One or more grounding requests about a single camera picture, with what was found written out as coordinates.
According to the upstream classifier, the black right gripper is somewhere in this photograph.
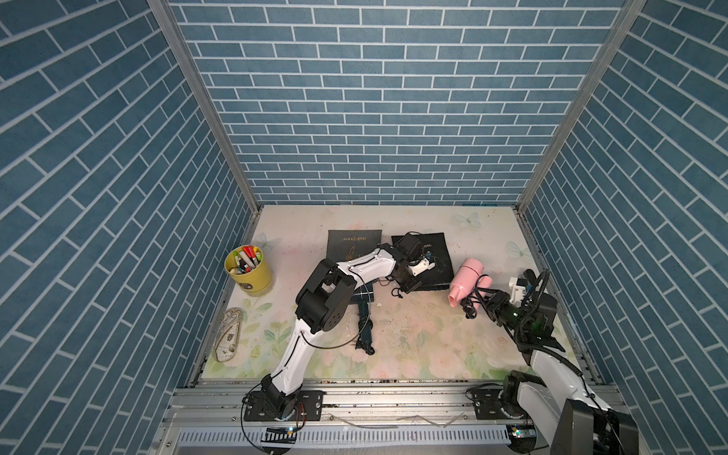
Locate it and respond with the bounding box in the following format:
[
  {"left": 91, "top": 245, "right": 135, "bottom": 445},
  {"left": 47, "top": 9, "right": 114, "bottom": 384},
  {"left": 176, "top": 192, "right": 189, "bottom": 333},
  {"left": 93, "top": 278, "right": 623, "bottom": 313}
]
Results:
[{"left": 476, "top": 286, "right": 530, "bottom": 334}]

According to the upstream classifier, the black hair dryer cord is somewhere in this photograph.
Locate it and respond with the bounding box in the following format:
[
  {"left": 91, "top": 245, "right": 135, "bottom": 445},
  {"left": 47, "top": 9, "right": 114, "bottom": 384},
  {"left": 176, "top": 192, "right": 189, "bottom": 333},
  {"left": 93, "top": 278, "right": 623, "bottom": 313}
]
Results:
[{"left": 460, "top": 289, "right": 485, "bottom": 320}]

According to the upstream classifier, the pink hair dryer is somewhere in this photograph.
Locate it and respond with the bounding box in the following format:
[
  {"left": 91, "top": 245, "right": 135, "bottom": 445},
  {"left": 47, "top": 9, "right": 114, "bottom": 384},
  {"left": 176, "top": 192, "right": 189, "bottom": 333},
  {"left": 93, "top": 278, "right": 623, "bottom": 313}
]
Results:
[{"left": 447, "top": 258, "right": 493, "bottom": 308}]

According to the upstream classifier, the black hair dryer bag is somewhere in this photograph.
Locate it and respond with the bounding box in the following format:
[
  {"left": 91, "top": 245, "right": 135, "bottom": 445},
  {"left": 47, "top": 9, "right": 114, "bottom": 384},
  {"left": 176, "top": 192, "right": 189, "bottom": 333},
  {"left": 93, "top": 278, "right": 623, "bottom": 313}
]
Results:
[{"left": 392, "top": 231, "right": 454, "bottom": 293}]

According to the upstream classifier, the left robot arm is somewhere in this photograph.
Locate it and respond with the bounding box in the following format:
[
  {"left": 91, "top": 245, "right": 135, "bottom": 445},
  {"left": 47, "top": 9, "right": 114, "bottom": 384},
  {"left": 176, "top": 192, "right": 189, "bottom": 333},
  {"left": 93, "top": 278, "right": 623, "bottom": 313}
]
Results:
[{"left": 261, "top": 236, "right": 434, "bottom": 419}]

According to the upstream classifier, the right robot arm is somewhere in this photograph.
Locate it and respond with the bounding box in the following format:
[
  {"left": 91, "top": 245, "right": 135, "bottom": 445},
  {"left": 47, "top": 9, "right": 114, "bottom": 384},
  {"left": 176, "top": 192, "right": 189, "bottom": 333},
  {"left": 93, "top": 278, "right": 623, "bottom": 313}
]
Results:
[{"left": 476, "top": 290, "right": 639, "bottom": 454}]

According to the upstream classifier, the grey hair dryer bag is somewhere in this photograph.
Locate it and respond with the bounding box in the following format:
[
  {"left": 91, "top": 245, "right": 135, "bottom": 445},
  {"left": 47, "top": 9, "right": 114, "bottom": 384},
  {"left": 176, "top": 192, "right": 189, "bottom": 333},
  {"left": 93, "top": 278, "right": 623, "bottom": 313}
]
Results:
[{"left": 326, "top": 229, "right": 381, "bottom": 267}]

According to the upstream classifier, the red marker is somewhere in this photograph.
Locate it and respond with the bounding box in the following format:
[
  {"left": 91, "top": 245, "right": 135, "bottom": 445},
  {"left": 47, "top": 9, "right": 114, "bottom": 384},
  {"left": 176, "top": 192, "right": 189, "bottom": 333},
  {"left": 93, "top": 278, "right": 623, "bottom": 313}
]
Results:
[{"left": 243, "top": 246, "right": 257, "bottom": 259}]

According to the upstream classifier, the yellow pen holder cup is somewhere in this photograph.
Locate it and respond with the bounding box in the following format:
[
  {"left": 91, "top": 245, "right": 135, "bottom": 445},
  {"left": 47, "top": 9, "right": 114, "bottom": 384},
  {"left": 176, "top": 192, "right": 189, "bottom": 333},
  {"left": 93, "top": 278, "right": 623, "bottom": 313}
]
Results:
[{"left": 224, "top": 245, "right": 273, "bottom": 296}]

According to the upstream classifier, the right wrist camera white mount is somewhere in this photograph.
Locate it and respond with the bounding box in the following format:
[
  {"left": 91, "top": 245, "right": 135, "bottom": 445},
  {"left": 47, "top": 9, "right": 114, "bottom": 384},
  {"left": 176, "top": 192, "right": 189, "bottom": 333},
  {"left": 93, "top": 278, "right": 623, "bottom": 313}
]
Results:
[{"left": 508, "top": 269, "right": 537, "bottom": 306}]

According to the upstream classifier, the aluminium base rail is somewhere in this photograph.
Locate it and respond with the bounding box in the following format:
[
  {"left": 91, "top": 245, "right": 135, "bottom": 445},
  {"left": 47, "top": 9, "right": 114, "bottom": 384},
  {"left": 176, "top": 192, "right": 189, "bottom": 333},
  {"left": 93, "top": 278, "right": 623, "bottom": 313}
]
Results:
[{"left": 147, "top": 379, "right": 644, "bottom": 455}]

